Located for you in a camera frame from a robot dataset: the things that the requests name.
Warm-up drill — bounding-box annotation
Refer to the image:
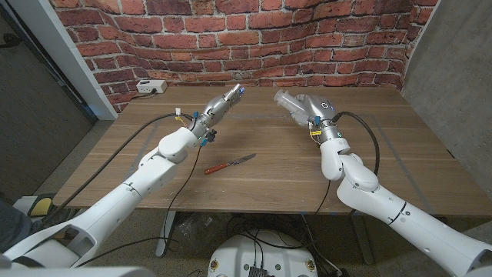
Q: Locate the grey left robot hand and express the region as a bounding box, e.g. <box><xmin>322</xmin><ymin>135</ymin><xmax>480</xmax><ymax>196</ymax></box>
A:
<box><xmin>191</xmin><ymin>83</ymin><xmax>246</xmax><ymax>136</ymax></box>

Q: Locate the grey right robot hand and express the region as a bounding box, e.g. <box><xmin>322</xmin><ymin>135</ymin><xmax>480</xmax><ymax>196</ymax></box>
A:
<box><xmin>290</xmin><ymin>93</ymin><xmax>338</xmax><ymax>130</ymax></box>

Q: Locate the clear plastic syringe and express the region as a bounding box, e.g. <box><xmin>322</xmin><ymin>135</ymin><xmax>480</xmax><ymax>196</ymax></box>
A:
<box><xmin>273</xmin><ymin>89</ymin><xmax>304</xmax><ymax>116</ymax></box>

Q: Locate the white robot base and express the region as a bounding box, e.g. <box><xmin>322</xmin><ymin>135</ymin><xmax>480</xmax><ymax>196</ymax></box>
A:
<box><xmin>207</xmin><ymin>229</ymin><xmax>319</xmax><ymax>277</ymax></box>

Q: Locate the white power box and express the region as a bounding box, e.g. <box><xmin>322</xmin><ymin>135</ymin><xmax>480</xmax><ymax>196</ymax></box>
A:
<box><xmin>135</xmin><ymin>79</ymin><xmax>168</xmax><ymax>95</ymax></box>

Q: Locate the brick print backdrop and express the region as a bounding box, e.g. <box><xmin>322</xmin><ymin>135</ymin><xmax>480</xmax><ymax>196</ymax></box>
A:
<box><xmin>48</xmin><ymin>0</ymin><xmax>439</xmax><ymax>113</ymax></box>

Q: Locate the clear plastic bag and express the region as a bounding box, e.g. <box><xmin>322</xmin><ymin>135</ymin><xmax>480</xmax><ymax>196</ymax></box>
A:
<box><xmin>176</xmin><ymin>213</ymin><xmax>228</xmax><ymax>247</ymax></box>

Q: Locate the metal table leg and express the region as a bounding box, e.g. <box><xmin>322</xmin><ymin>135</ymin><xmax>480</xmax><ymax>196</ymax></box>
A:
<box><xmin>351</xmin><ymin>217</ymin><xmax>376</xmax><ymax>265</ymax></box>
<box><xmin>155</xmin><ymin>210</ymin><xmax>178</xmax><ymax>258</ymax></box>

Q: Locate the white pillar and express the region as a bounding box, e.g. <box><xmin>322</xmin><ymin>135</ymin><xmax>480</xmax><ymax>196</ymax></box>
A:
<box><xmin>6</xmin><ymin>0</ymin><xmax>119</xmax><ymax>121</ymax></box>

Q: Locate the dark partition panel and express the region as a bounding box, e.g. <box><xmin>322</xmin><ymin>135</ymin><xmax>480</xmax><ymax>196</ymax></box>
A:
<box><xmin>0</xmin><ymin>7</ymin><xmax>98</xmax><ymax>205</ymax></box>

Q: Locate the yellow and black foot pedal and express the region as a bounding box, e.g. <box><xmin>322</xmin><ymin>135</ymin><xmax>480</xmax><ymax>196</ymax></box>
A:
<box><xmin>28</xmin><ymin>195</ymin><xmax>55</xmax><ymax>218</ymax></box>

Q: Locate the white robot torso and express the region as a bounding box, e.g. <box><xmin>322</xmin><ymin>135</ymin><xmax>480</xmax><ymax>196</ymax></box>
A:
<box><xmin>0</xmin><ymin>252</ymin><xmax>157</xmax><ymax>277</ymax></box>

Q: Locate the person in dark jeans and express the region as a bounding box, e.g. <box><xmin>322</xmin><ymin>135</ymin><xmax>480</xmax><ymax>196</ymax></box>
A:
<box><xmin>0</xmin><ymin>199</ymin><xmax>58</xmax><ymax>253</ymax></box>

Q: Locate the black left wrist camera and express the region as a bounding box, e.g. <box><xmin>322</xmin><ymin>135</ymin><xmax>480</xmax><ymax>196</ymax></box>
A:
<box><xmin>200</xmin><ymin>129</ymin><xmax>218</xmax><ymax>148</ymax></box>

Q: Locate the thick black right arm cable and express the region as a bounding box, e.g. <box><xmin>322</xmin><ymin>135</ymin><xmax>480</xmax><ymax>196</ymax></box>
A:
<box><xmin>332</xmin><ymin>110</ymin><xmax>381</xmax><ymax>177</ymax></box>

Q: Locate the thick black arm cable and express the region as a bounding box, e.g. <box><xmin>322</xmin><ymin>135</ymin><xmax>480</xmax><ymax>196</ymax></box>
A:
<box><xmin>38</xmin><ymin>112</ymin><xmax>195</xmax><ymax>228</ymax></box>
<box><xmin>332</xmin><ymin>110</ymin><xmax>381</xmax><ymax>177</ymax></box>

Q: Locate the red-handled knife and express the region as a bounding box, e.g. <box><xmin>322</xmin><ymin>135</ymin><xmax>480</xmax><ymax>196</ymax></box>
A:
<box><xmin>204</xmin><ymin>153</ymin><xmax>257</xmax><ymax>175</ymax></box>

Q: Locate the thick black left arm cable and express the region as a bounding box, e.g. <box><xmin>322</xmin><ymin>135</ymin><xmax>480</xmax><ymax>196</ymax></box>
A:
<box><xmin>38</xmin><ymin>112</ymin><xmax>195</xmax><ymax>228</ymax></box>

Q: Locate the thin black left wrist cable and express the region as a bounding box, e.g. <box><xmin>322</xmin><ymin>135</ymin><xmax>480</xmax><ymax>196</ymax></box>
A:
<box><xmin>76</xmin><ymin>145</ymin><xmax>204</xmax><ymax>269</ymax></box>

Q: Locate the black power cord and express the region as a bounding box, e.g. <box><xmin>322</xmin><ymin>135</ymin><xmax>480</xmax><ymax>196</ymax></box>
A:
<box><xmin>131</xmin><ymin>88</ymin><xmax>158</xmax><ymax>100</ymax></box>

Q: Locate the black cable under table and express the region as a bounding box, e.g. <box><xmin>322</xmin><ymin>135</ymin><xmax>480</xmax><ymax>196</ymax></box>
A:
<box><xmin>230</xmin><ymin>229</ymin><xmax>322</xmax><ymax>270</ymax></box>

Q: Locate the black handle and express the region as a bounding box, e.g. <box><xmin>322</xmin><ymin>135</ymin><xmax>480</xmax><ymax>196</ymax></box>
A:
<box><xmin>0</xmin><ymin>33</ymin><xmax>22</xmax><ymax>49</ymax></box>

